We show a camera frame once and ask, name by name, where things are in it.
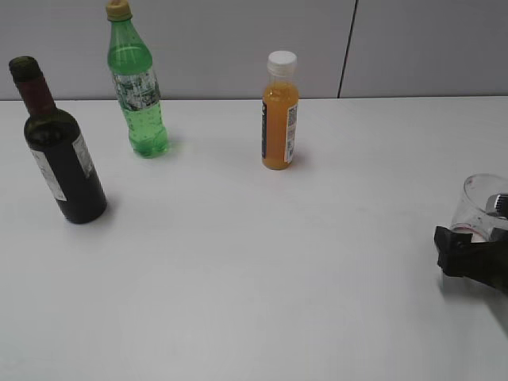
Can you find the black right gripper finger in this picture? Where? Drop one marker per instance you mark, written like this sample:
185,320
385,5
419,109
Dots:
497,205
484,262

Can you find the dark red wine bottle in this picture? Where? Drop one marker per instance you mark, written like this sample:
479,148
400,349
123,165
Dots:
58,146

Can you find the transparent plastic cup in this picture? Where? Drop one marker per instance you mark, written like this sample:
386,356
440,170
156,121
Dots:
470,215

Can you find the orange juice bottle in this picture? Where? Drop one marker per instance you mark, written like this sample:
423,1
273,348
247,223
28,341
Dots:
279,111

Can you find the green soda bottle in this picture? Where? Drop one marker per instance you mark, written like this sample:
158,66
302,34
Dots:
135,83

